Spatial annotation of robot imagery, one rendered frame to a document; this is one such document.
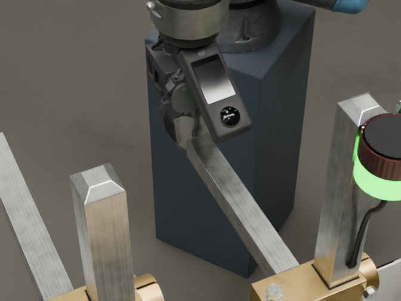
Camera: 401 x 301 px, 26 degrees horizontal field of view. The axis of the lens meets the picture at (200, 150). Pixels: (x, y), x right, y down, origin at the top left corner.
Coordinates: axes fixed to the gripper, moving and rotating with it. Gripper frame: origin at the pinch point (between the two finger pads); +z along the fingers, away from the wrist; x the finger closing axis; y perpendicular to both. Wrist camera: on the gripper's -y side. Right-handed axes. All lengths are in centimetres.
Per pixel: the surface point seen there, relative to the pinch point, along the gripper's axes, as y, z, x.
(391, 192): -33.6, -25.7, -2.6
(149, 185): 68, 84, -19
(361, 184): -31.3, -25.1, -1.2
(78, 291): -24.6, -15.0, 23.3
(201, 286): 34, 83, -18
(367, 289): -29.3, -3.2, -7.0
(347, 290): -29.2, -4.7, -4.2
